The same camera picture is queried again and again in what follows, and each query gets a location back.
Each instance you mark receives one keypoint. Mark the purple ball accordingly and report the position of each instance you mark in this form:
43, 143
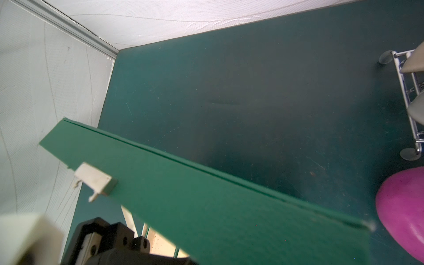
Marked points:
400, 207

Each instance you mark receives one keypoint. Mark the green jewelry box beige lining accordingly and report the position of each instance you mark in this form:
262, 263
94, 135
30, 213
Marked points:
216, 218

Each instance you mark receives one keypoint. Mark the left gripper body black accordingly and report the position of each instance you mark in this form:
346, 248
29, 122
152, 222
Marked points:
96, 242

